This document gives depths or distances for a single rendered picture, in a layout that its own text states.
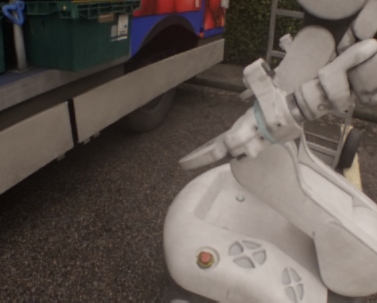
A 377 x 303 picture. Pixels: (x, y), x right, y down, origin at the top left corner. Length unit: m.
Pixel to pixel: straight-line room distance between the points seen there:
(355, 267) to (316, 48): 0.54
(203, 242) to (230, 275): 0.11
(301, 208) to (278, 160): 0.14
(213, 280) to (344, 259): 0.33
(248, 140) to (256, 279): 0.35
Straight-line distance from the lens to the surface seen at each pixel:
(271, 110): 0.45
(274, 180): 0.68
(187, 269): 0.74
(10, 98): 1.03
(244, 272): 0.70
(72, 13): 1.01
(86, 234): 1.30
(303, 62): 0.63
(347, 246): 0.78
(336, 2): 0.58
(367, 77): 0.44
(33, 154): 1.15
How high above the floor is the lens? 0.91
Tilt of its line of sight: 28 degrees down
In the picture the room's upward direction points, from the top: 2 degrees clockwise
